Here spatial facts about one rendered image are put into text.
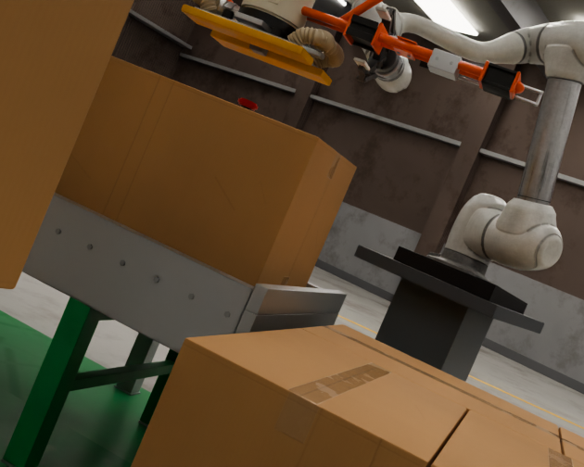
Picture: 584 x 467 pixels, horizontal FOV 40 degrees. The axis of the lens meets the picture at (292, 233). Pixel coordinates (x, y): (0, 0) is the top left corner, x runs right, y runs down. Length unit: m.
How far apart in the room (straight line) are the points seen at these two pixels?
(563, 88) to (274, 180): 1.06
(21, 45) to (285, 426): 0.69
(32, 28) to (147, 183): 1.27
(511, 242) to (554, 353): 8.53
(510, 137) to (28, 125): 11.14
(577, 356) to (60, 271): 9.47
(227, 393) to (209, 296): 0.52
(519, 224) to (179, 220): 1.08
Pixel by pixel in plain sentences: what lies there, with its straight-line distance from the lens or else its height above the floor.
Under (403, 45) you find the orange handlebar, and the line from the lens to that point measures 1.98.
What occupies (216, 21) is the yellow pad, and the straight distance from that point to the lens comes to 2.00.
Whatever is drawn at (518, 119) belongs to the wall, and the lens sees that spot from 11.77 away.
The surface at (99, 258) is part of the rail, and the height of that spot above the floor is 0.51.
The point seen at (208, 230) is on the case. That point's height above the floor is 0.66.
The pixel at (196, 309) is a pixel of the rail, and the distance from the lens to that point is 1.69.
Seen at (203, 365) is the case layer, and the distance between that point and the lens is 1.20.
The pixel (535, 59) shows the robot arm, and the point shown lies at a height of 1.49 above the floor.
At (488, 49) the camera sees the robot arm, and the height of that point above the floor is 1.45.
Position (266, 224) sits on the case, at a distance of 1.80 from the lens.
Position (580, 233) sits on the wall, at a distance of 11.11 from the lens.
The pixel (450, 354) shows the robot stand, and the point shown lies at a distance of 2.55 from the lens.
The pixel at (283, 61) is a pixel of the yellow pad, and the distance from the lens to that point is 2.12.
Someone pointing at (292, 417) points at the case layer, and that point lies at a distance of 1.16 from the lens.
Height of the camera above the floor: 0.79
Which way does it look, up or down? 2 degrees down
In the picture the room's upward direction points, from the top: 23 degrees clockwise
